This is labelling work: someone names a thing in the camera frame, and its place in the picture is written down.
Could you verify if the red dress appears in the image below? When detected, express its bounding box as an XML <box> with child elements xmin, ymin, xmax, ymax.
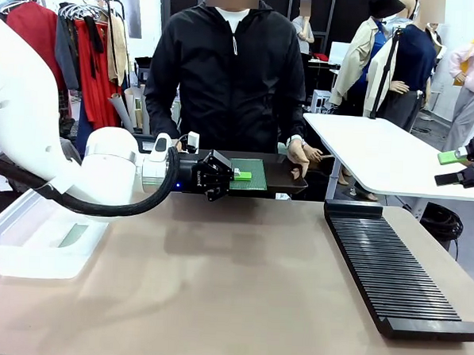
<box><xmin>68</xmin><ymin>17</ymin><xmax>127</xmax><ymax>132</ymax></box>

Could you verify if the mannequin with beige trenchcoat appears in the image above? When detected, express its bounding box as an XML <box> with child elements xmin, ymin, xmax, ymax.
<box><xmin>329</xmin><ymin>0</ymin><xmax>406</xmax><ymax>119</ymax></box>

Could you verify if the black corrugated cable hose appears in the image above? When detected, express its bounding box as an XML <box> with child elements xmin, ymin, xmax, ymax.
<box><xmin>0</xmin><ymin>135</ymin><xmax>183</xmax><ymax>222</ymax></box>

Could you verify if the beige garment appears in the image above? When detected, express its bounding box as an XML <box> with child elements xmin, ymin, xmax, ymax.
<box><xmin>104</xmin><ymin>14</ymin><xmax>131</xmax><ymax>87</ymax></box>

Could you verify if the red coat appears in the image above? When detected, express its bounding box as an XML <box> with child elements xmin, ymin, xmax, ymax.
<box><xmin>2</xmin><ymin>0</ymin><xmax>71</xmax><ymax>92</ymax></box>

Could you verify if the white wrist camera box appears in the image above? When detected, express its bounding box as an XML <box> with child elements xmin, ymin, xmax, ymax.
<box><xmin>174</xmin><ymin>129</ymin><xmax>201</xmax><ymax>155</ymax></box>

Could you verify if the beige paper roll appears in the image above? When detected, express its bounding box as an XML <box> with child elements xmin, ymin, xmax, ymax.
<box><xmin>121</xmin><ymin>87</ymin><xmax>142</xmax><ymax>132</ymax></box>

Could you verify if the person's right forearm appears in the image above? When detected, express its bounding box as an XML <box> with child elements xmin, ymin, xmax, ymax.
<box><xmin>142</xmin><ymin>88</ymin><xmax>183</xmax><ymax>144</ymax></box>

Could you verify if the black scarf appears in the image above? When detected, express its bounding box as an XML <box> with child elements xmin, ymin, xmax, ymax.
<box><xmin>81</xmin><ymin>14</ymin><xmax>107</xmax><ymax>80</ymax></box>

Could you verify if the mannequin with navy top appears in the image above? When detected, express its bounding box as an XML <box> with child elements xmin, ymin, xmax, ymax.
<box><xmin>376</xmin><ymin>0</ymin><xmax>442</xmax><ymax>133</ymax></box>

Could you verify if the black stand device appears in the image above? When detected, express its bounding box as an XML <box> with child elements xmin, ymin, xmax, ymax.
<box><xmin>133</xmin><ymin>56</ymin><xmax>153</xmax><ymax>83</ymax></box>

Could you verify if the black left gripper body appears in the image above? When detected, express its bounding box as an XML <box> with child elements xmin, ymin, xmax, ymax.
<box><xmin>175</xmin><ymin>154</ymin><xmax>233</xmax><ymax>195</ymax></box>

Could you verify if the black bucket hat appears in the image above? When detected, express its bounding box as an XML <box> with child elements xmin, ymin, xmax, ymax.
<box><xmin>367</xmin><ymin>0</ymin><xmax>407</xmax><ymax>21</ymax></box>

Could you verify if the person's left forearm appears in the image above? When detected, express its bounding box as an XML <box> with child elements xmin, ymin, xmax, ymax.
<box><xmin>278</xmin><ymin>95</ymin><xmax>308</xmax><ymax>145</ymax></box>

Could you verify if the translucent white plastic bin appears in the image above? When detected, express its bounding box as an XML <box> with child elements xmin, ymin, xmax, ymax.
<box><xmin>0</xmin><ymin>187</ymin><xmax>112</xmax><ymax>283</ymax></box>

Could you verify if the tall grey paper roll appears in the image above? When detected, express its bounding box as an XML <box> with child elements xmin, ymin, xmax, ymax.
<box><xmin>137</xmin><ymin>96</ymin><xmax>152</xmax><ymax>134</ymax></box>

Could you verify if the background person grey shirt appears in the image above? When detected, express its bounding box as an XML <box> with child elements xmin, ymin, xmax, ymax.
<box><xmin>290</xmin><ymin>0</ymin><xmax>318</xmax><ymax>55</ymax></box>

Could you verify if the white table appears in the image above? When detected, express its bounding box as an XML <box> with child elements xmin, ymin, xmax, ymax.
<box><xmin>298</xmin><ymin>112</ymin><xmax>474</xmax><ymax>222</ymax></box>

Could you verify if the grey wall poster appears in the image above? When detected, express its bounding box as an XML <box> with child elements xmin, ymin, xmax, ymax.
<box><xmin>122</xmin><ymin>0</ymin><xmax>145</xmax><ymax>41</ymax></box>

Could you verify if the plaid skirt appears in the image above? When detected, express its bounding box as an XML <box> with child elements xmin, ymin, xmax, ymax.
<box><xmin>56</xmin><ymin>91</ymin><xmax>75</xmax><ymax>119</ymax></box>

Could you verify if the black plastic serving tray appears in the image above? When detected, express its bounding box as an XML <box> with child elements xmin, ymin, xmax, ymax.
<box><xmin>175</xmin><ymin>147</ymin><xmax>310</xmax><ymax>201</ymax></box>

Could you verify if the black coiled cable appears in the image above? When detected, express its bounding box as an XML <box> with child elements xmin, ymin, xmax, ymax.
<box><xmin>417</xmin><ymin>201</ymin><xmax>465</xmax><ymax>261</ymax></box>

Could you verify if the person's left hand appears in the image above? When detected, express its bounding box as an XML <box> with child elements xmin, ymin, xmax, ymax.
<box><xmin>285</xmin><ymin>141</ymin><xmax>311</xmax><ymax>180</ymax></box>

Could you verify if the black slotted PCB rack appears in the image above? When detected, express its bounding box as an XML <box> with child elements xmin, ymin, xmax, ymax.
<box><xmin>316</xmin><ymin>198</ymin><xmax>474</xmax><ymax>344</ymax></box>

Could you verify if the person's black jacket torso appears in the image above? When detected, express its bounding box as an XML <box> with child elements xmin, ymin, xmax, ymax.
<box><xmin>141</xmin><ymin>0</ymin><xmax>313</xmax><ymax>156</ymax></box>

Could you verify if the grey coat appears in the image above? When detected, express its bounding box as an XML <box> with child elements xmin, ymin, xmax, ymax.
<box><xmin>52</xmin><ymin>2</ymin><xmax>87</xmax><ymax>93</ymax></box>

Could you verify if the white monitor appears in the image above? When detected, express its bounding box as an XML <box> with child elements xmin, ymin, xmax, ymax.
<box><xmin>329</xmin><ymin>41</ymin><xmax>353</xmax><ymax>68</ymax></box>

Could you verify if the small white appliance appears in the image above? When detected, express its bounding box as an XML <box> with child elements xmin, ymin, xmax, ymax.
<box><xmin>310</xmin><ymin>88</ymin><xmax>332</xmax><ymax>113</ymax></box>

